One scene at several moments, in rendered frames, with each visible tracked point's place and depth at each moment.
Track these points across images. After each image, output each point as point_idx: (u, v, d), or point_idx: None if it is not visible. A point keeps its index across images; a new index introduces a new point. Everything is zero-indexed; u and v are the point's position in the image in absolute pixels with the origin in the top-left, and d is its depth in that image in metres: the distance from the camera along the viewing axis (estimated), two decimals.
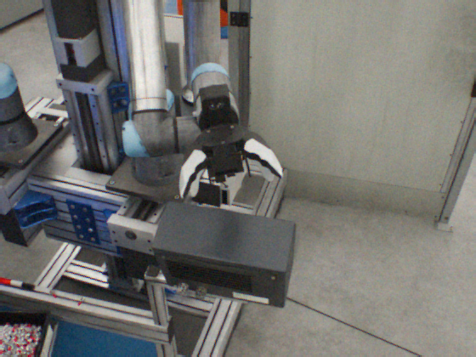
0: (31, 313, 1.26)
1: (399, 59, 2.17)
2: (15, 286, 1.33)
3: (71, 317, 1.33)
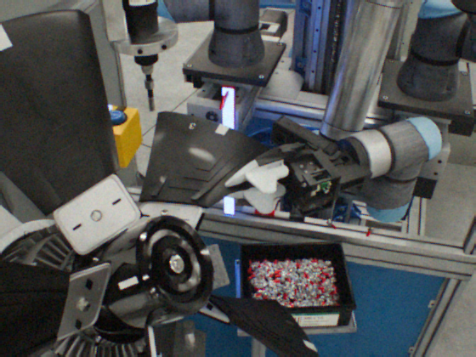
0: (318, 245, 1.07)
1: None
2: (281, 217, 1.14)
3: (350, 252, 1.14)
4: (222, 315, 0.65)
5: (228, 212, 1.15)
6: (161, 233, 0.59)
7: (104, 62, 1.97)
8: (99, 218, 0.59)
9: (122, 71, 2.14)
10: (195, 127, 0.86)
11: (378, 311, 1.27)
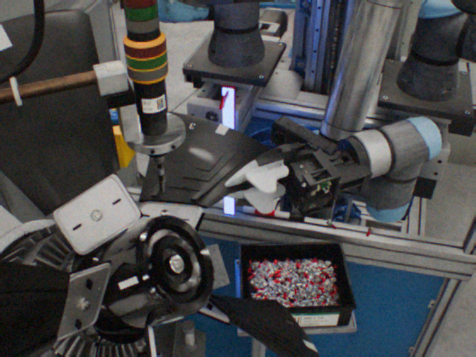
0: (318, 245, 1.07)
1: None
2: (281, 217, 1.14)
3: (350, 252, 1.14)
4: (222, 315, 0.65)
5: (228, 212, 1.15)
6: (161, 233, 0.59)
7: (104, 62, 1.97)
8: (99, 218, 0.59)
9: None
10: (195, 127, 0.86)
11: (378, 311, 1.27)
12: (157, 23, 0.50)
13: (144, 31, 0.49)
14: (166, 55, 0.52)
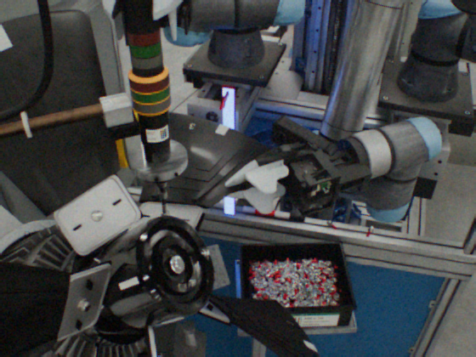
0: (318, 245, 1.07)
1: None
2: (281, 217, 1.14)
3: (350, 253, 1.14)
4: (222, 316, 0.65)
5: (228, 212, 1.15)
6: (162, 234, 0.59)
7: (104, 62, 1.97)
8: (99, 218, 0.59)
9: (122, 71, 2.14)
10: (195, 127, 0.86)
11: (378, 311, 1.27)
12: (161, 59, 0.53)
13: (148, 67, 0.52)
14: (169, 88, 0.55)
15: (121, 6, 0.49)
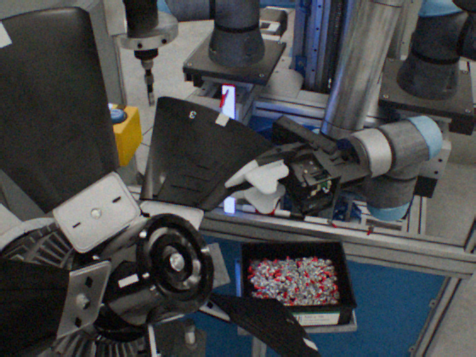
0: (318, 244, 1.06)
1: None
2: (281, 215, 1.14)
3: (350, 252, 1.13)
4: (222, 314, 0.65)
5: (228, 211, 1.15)
6: (162, 231, 0.59)
7: (104, 61, 1.96)
8: (99, 215, 0.58)
9: (122, 70, 2.14)
10: (195, 116, 0.85)
11: (378, 310, 1.27)
12: None
13: None
14: None
15: None
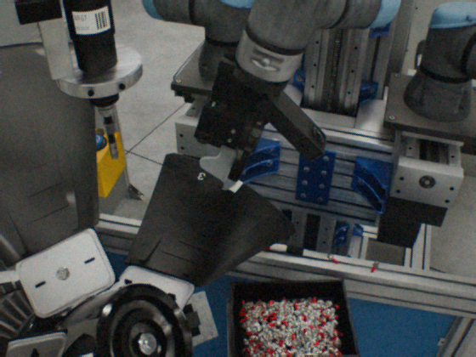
0: (318, 283, 0.96)
1: None
2: (277, 250, 1.04)
3: (353, 289, 1.03)
4: None
5: None
6: (135, 304, 0.49)
7: None
8: (65, 276, 0.50)
9: None
10: (205, 178, 0.77)
11: (382, 348, 1.17)
12: None
13: None
14: None
15: None
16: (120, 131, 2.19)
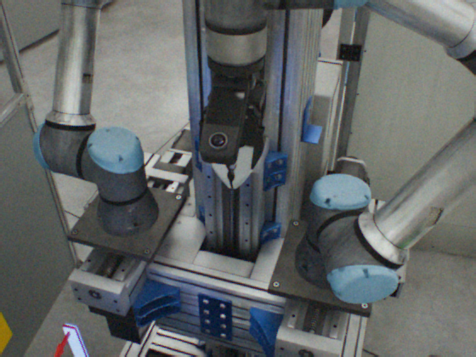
0: None
1: None
2: None
3: None
4: None
5: None
6: None
7: (26, 169, 1.87)
8: None
9: (52, 170, 2.04)
10: None
11: None
12: None
13: None
14: None
15: None
16: (64, 214, 2.19)
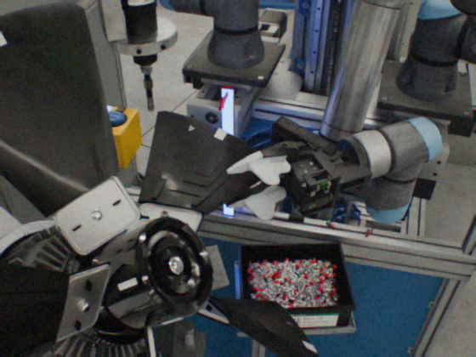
0: (317, 246, 1.07)
1: None
2: (280, 218, 1.14)
3: (349, 253, 1.14)
4: None
5: (227, 212, 1.15)
6: (189, 249, 0.62)
7: (104, 63, 1.97)
8: (164, 215, 0.68)
9: (122, 71, 2.15)
10: (291, 325, 0.83)
11: (377, 311, 1.27)
12: None
13: None
14: None
15: None
16: None
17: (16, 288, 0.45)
